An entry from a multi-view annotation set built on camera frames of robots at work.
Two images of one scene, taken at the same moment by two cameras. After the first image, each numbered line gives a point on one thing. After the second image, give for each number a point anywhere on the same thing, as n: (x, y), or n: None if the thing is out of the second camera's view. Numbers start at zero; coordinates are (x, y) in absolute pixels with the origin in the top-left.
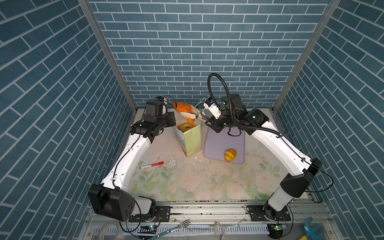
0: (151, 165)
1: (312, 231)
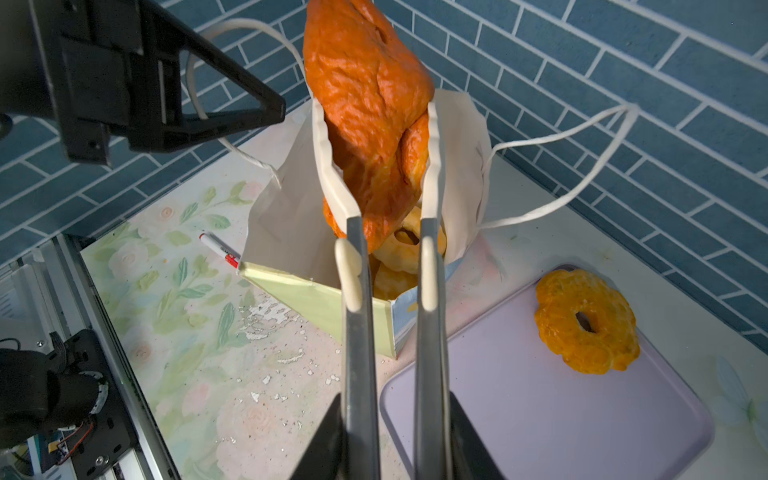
0: (223, 249)
1: None
